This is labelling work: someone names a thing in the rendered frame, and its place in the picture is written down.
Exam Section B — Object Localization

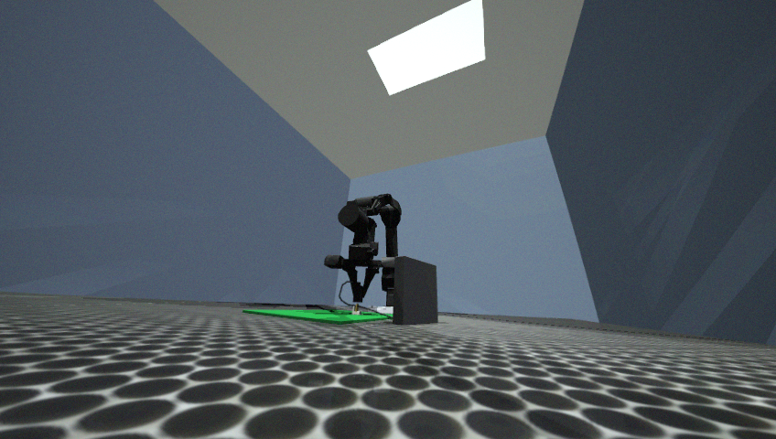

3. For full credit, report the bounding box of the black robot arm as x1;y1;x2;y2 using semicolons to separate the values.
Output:
338;194;402;306

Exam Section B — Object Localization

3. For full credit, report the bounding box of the black square cooling fan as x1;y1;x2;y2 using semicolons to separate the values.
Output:
393;256;438;326

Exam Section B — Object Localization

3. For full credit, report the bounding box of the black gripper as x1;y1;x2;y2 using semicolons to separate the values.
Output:
324;235;395;298

